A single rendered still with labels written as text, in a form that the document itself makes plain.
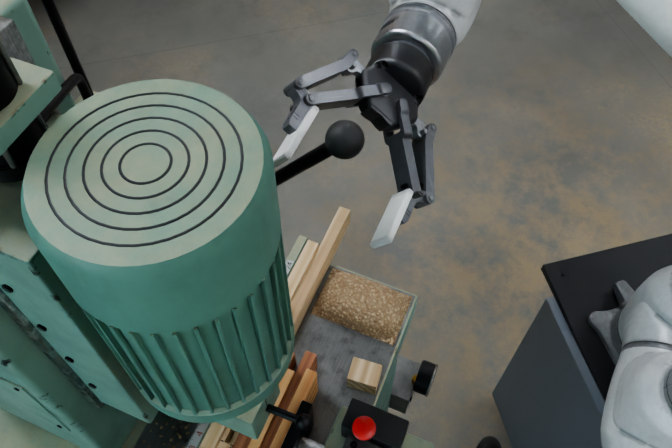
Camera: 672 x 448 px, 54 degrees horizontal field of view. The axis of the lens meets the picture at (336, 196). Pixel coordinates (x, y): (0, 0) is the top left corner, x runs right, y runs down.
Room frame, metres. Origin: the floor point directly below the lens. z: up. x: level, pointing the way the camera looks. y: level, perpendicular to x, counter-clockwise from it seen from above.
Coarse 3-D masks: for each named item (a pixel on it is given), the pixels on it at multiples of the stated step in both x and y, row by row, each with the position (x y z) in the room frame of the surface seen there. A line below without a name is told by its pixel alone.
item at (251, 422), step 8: (272, 392) 0.28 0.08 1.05; (264, 400) 0.26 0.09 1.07; (272, 400) 0.28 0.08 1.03; (256, 408) 0.25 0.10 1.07; (264, 408) 0.26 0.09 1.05; (240, 416) 0.24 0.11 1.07; (248, 416) 0.24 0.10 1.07; (256, 416) 0.24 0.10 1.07; (264, 416) 0.26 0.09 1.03; (224, 424) 0.25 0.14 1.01; (232, 424) 0.24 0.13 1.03; (240, 424) 0.24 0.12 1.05; (248, 424) 0.23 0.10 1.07; (256, 424) 0.24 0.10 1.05; (264, 424) 0.25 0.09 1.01; (240, 432) 0.24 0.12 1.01; (248, 432) 0.24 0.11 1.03; (256, 432) 0.24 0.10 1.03
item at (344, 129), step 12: (348, 120) 0.39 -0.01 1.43; (336, 132) 0.37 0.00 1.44; (348, 132) 0.37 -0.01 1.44; (360, 132) 0.38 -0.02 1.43; (324, 144) 0.38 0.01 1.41; (336, 144) 0.36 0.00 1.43; (348, 144) 0.36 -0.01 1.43; (360, 144) 0.37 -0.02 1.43; (312, 156) 0.38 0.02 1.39; (324, 156) 0.38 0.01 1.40; (336, 156) 0.36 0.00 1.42; (348, 156) 0.36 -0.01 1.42; (288, 168) 0.40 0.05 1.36; (300, 168) 0.39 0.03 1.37; (276, 180) 0.40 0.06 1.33
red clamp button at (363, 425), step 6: (354, 420) 0.25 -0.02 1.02; (360, 420) 0.25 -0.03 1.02; (366, 420) 0.25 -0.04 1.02; (372, 420) 0.25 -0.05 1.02; (354, 426) 0.24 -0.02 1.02; (360, 426) 0.24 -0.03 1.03; (366, 426) 0.24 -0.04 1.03; (372, 426) 0.24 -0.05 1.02; (354, 432) 0.24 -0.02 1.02; (360, 432) 0.24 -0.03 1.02; (366, 432) 0.24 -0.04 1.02; (372, 432) 0.24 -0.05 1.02; (360, 438) 0.23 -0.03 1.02; (366, 438) 0.23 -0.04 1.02
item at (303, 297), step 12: (336, 216) 0.62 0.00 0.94; (348, 216) 0.62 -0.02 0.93; (336, 228) 0.59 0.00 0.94; (324, 240) 0.57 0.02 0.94; (336, 240) 0.57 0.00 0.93; (324, 252) 0.55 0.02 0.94; (312, 264) 0.52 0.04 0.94; (324, 264) 0.53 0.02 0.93; (312, 276) 0.50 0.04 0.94; (300, 288) 0.48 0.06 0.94; (312, 288) 0.48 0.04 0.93; (300, 300) 0.46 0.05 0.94; (300, 312) 0.44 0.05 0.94; (228, 432) 0.26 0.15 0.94
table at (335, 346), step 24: (408, 312) 0.46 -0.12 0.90; (312, 336) 0.42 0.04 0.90; (336, 336) 0.42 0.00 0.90; (360, 336) 0.42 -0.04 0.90; (336, 360) 0.38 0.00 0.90; (384, 360) 0.38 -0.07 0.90; (336, 384) 0.34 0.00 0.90; (384, 384) 0.35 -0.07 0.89; (312, 408) 0.31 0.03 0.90; (336, 408) 0.31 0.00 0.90; (312, 432) 0.27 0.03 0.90
